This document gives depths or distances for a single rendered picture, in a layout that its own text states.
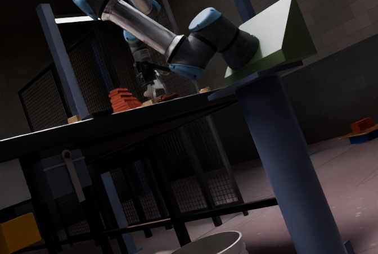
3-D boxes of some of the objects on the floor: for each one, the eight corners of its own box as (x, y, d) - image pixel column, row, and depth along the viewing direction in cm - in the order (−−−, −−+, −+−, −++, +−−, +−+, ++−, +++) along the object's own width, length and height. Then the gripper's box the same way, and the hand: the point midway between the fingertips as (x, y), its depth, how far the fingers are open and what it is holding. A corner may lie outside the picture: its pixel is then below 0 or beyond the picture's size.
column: (413, 276, 144) (322, 52, 151) (364, 339, 120) (258, 68, 127) (324, 273, 174) (250, 85, 180) (270, 323, 149) (188, 103, 156)
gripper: (127, 69, 198) (141, 107, 196) (141, 54, 181) (156, 96, 180) (142, 65, 202) (156, 103, 201) (157, 51, 186) (172, 91, 184)
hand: (161, 98), depth 192 cm, fingers open, 14 cm apart
